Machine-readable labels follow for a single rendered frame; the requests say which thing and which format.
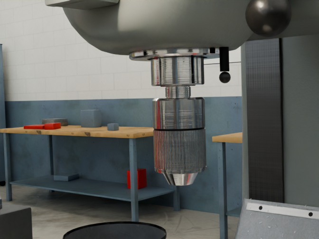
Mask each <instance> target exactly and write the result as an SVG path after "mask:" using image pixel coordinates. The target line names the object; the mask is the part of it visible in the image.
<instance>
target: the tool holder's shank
mask: <svg viewBox="0 0 319 239"><path fill-rule="evenodd" d="M190 86H195V85H166V86H161V87H166V88H165V97H166V98H185V97H190V96H191V87H190Z"/></svg>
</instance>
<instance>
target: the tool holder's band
mask: <svg viewBox="0 0 319 239"><path fill-rule="evenodd" d="M202 108H205V99H204V98H203V97H185V98H154V99H153V100H152V109H153V110H186V109H202Z"/></svg>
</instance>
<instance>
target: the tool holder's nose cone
mask: <svg viewBox="0 0 319 239"><path fill-rule="evenodd" d="M197 174H198V173H192V174H164V176H165V178H166V180H167V181H168V183H169V184H170V185H190V184H193V182H194V180H195V178H196V176H197Z"/></svg>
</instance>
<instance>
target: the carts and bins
mask: <svg viewBox="0 0 319 239"><path fill-rule="evenodd" d="M166 237H167V232H166V230H165V229H164V228H163V227H161V226H158V225H155V224H151V223H145V222H135V221H114V222H103V223H96V224H90V225H85V226H82V227H78V228H75V229H72V230H70V231H68V232H67V233H66V234H64V235H63V239H166Z"/></svg>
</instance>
